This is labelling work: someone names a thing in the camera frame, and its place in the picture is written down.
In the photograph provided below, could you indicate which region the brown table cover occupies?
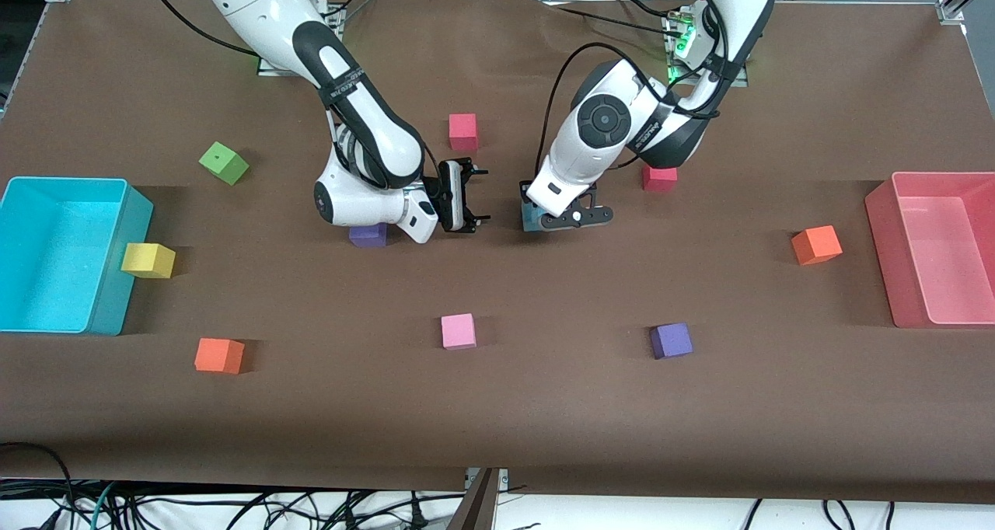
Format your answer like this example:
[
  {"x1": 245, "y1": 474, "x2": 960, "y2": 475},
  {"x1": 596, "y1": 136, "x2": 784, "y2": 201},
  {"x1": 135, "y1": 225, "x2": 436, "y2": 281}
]
[{"x1": 0, "y1": 0, "x2": 995, "y2": 504}]

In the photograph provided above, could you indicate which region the cyan plastic bin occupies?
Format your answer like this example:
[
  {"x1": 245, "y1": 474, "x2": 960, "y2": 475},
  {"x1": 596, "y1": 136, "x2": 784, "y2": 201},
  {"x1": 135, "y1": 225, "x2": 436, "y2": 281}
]
[{"x1": 0, "y1": 176, "x2": 155, "y2": 336}]

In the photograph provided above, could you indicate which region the purple foam block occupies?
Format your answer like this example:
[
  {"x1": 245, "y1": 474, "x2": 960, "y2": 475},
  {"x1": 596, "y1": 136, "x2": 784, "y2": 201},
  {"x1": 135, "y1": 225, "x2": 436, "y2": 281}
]
[
  {"x1": 649, "y1": 323, "x2": 694, "y2": 361},
  {"x1": 348, "y1": 223, "x2": 389, "y2": 249}
]

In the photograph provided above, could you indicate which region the aluminium table edge rail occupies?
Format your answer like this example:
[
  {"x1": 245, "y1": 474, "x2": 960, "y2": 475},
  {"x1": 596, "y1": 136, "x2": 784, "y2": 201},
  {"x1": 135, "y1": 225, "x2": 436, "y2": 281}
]
[{"x1": 0, "y1": 2, "x2": 54, "y2": 119}]

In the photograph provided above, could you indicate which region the black looped floor cable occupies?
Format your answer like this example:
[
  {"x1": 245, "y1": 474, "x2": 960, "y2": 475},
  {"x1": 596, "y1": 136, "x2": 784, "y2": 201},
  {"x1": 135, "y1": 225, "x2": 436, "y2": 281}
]
[{"x1": 0, "y1": 441, "x2": 76, "y2": 530}]

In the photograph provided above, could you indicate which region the teal floor cable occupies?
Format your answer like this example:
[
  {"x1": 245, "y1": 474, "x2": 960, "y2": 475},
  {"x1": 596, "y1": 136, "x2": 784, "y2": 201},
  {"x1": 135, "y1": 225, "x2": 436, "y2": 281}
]
[{"x1": 87, "y1": 481, "x2": 119, "y2": 530}]

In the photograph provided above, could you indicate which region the pink foam block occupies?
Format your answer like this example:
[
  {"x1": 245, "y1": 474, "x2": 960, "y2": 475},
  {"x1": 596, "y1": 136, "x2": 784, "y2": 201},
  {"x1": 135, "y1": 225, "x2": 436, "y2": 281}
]
[{"x1": 441, "y1": 313, "x2": 477, "y2": 351}]

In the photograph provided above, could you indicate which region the pink plastic bin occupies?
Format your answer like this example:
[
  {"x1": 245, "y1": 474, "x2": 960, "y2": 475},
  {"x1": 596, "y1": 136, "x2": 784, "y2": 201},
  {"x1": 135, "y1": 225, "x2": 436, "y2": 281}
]
[{"x1": 864, "y1": 171, "x2": 995, "y2": 329}]

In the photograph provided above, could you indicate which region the green foam block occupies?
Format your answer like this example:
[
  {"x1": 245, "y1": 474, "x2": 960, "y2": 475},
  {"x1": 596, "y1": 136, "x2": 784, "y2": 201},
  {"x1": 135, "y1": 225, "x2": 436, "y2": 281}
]
[{"x1": 198, "y1": 141, "x2": 251, "y2": 187}]

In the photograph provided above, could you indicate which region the yellow foam block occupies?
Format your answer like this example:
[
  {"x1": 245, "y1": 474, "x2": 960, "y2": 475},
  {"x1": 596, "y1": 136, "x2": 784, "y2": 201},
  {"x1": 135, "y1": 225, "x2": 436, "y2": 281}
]
[{"x1": 120, "y1": 242, "x2": 176, "y2": 280}]

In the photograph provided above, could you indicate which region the orange foam block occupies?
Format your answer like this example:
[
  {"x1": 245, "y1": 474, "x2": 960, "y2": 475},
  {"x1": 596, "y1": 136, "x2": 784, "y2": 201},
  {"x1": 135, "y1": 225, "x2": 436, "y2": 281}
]
[
  {"x1": 791, "y1": 225, "x2": 843, "y2": 267},
  {"x1": 194, "y1": 337, "x2": 246, "y2": 375}
]

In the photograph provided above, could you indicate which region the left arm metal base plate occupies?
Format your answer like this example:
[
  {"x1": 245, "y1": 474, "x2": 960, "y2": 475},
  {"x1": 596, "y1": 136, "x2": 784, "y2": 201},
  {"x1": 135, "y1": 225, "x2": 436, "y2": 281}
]
[{"x1": 665, "y1": 9, "x2": 749, "y2": 88}]

